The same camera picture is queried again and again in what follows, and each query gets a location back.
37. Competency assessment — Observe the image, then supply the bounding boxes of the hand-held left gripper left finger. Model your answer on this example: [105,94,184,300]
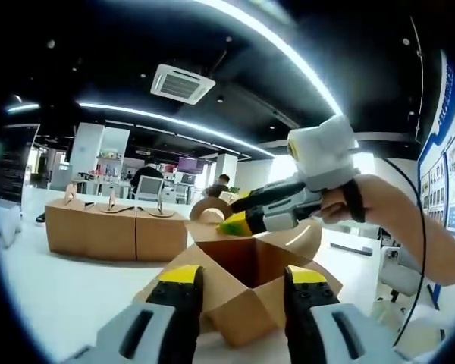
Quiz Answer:
[74,264,205,364]

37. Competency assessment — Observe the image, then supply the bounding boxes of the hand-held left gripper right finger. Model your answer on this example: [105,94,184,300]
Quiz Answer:
[284,265,399,364]

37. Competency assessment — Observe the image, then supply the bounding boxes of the brown paper box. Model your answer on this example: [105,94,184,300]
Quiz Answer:
[131,196,344,348]
[135,191,189,262]
[85,188,140,262]
[44,184,90,257]

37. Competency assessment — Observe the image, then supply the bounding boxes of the person's right hand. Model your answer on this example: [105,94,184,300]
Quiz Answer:
[320,176,388,224]

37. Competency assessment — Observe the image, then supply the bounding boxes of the purple screen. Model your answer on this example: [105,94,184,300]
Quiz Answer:
[177,157,205,172]

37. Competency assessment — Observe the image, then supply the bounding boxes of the white armchair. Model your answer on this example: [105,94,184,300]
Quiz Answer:
[377,246,425,303]

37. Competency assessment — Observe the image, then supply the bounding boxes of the long ceiling light strip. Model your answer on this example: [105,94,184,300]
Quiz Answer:
[196,0,344,117]

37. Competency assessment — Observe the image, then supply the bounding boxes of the white office chair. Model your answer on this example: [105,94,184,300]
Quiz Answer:
[135,176,165,201]

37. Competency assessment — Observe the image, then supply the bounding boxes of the curved ceiling light strip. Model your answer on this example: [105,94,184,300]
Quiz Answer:
[77,101,276,157]

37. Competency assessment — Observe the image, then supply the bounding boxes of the ceiling air conditioner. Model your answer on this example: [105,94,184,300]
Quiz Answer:
[150,63,216,106]

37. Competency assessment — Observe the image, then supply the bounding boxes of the colourful display shelf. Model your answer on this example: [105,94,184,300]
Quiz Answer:
[96,151,123,181]

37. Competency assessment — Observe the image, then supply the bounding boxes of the white lumpy object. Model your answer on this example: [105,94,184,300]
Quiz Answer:
[0,207,23,249]

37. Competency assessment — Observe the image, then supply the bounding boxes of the silver laptop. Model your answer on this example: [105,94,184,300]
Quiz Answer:
[0,123,41,213]

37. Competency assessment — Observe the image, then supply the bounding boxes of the short ceiling light strip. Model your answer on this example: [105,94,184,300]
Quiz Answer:
[5,102,41,114]

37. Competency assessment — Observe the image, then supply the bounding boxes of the table cable cover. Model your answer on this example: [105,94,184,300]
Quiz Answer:
[331,242,373,256]

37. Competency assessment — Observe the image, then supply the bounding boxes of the black cable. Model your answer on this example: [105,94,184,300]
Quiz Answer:
[382,157,428,347]

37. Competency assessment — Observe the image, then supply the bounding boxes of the wall poster board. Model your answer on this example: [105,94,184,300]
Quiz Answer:
[416,51,455,240]

